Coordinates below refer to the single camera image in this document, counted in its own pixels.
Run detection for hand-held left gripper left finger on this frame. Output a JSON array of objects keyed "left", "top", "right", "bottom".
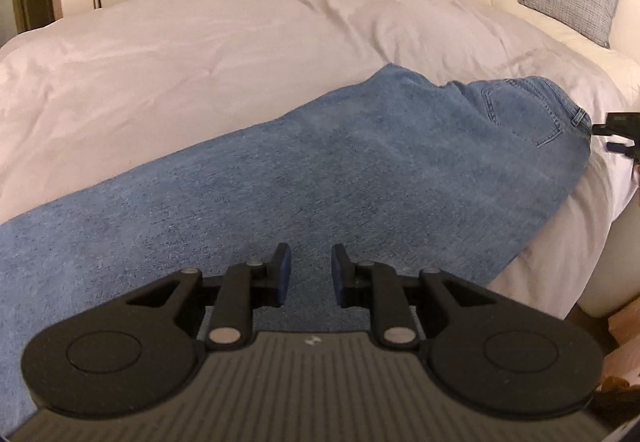
[{"left": 125, "top": 242, "right": 292, "bottom": 352}]

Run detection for cream bed frame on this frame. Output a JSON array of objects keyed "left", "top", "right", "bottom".
[{"left": 575, "top": 202, "right": 640, "bottom": 318}]

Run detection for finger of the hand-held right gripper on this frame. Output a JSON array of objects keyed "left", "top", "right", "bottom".
[
  {"left": 605, "top": 136, "right": 640, "bottom": 162},
  {"left": 592, "top": 112, "right": 640, "bottom": 137}
]

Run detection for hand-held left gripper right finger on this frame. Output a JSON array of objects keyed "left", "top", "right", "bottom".
[{"left": 331, "top": 243, "right": 501, "bottom": 352}]

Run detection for pale lilac duvet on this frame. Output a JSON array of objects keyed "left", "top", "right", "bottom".
[{"left": 0, "top": 0, "right": 633, "bottom": 318}]

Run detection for blue jeans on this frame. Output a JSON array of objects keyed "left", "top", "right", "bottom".
[{"left": 0, "top": 63, "right": 593, "bottom": 423}]

